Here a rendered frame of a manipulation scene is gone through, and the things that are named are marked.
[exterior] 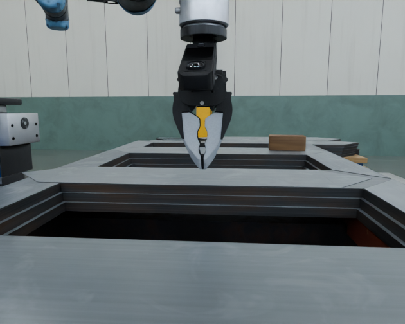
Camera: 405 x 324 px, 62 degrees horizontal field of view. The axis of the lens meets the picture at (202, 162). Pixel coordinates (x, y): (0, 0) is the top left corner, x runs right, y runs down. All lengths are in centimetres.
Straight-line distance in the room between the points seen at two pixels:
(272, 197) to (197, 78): 29
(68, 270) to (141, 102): 785
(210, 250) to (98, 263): 11
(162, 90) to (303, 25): 339
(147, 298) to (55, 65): 891
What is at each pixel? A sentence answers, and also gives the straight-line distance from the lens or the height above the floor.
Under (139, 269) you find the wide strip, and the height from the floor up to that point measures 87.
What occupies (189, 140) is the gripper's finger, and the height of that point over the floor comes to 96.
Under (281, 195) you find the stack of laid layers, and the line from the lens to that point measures 63.
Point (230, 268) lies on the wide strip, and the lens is 31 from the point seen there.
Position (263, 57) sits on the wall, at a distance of 778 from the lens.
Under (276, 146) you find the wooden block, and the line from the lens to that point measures 116.
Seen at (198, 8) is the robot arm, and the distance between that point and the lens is 52.
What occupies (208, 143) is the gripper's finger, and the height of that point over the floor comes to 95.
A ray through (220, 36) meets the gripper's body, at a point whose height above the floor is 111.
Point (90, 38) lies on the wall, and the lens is 875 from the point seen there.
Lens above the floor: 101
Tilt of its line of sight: 9 degrees down
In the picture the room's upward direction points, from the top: straight up
